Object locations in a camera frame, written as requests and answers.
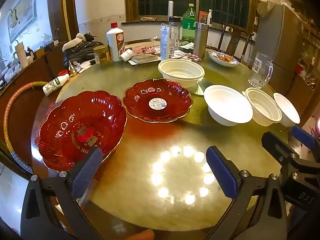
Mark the blue rimmed plate of food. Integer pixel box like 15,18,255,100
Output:
208,50,240,67

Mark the wooden sideboard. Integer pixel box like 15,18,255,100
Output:
0,40,65,98

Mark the black quilted jacket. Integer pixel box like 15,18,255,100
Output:
62,33,104,68

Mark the grey refrigerator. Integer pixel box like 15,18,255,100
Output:
250,1,304,90

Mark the dark wooden chair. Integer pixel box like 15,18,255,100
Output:
217,23,255,60

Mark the closed book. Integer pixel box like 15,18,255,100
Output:
129,54,162,65

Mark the small clear glass cup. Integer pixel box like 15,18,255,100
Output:
241,54,252,68

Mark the clear bottle with black lid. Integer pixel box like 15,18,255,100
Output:
168,16,181,53

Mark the clear glass mug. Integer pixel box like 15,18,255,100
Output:
248,51,274,88

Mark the small ribbed white bowl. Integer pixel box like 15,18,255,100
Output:
242,87,282,127

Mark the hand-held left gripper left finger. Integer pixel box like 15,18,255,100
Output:
20,146,103,240

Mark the steel thermos flask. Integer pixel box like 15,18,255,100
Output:
193,22,209,59

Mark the framed wall painting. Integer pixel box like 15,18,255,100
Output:
6,0,38,44

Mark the white tumbler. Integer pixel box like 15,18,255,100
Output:
14,40,29,69

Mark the small white milk bottle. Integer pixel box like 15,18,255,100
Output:
42,74,70,97

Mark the cluttered wooden shelf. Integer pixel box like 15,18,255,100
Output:
285,0,320,90

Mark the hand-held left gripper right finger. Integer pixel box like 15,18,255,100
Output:
205,145,288,240

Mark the small gold ornament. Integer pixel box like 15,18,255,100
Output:
68,60,78,77

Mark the red plate with white sticker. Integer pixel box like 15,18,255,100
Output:
122,78,194,123

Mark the white and blue tube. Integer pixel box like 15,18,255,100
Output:
160,23,175,61

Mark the pink and yellow hose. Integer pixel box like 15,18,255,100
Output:
4,81,49,175

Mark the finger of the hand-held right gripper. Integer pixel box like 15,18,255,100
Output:
291,125,320,160
261,131,302,170

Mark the small white jar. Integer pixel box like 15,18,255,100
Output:
120,49,134,62

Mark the large ribbed white bowl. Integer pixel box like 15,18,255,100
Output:
158,59,205,88

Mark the deep red ribbed plate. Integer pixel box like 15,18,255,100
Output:
37,90,128,173

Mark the small smooth white bowl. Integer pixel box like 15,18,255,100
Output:
273,92,300,127

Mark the brown jar with gold lid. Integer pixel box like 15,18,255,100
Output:
93,45,111,66

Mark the white liquor bottle red cap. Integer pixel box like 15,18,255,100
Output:
106,22,125,62

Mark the pink scrunchie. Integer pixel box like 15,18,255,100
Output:
184,52,202,62

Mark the green plastic bottle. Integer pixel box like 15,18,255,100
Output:
180,3,199,46

